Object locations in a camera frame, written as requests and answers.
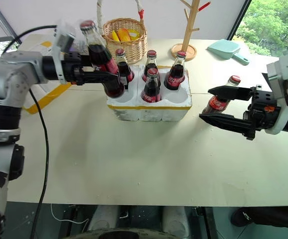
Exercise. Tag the black shoe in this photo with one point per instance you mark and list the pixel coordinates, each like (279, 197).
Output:
(258, 216)

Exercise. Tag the teal plastic dustpan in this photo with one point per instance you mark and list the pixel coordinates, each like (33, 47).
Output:
(223, 48)

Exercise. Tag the orange toy food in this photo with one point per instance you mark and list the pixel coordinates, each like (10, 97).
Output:
(124, 35)

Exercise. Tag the glass cola bottle red cap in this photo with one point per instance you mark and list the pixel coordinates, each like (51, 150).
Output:
(151, 89)
(151, 63)
(124, 68)
(217, 103)
(101, 56)
(175, 76)

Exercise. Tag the yellow toy banana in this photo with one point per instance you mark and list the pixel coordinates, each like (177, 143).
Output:
(115, 36)

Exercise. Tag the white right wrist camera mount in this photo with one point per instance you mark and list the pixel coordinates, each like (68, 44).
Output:
(282, 72)

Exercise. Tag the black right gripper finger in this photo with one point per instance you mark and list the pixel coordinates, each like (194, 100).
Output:
(228, 122)
(233, 92)

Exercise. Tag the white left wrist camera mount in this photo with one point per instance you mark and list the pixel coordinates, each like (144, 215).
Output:
(62, 39)

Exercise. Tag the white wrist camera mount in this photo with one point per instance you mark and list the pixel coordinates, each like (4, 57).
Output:
(62, 39)
(282, 72)

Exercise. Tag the white foam bottle crate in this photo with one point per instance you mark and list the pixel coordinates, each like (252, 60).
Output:
(164, 109)

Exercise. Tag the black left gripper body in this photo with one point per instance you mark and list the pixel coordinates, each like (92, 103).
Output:
(71, 67)

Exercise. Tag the grey window frame bar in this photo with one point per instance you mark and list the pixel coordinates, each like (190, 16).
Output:
(2, 21)

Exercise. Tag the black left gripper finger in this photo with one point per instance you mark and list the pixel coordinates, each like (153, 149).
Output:
(86, 61)
(101, 77)

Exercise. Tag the wooden tree rack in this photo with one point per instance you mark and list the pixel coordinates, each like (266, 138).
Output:
(187, 37)

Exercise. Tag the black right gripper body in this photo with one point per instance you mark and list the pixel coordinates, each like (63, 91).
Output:
(264, 107)

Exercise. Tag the dark window frame bar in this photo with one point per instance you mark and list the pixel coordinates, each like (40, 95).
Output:
(240, 18)

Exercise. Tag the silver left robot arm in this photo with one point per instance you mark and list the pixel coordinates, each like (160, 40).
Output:
(14, 74)

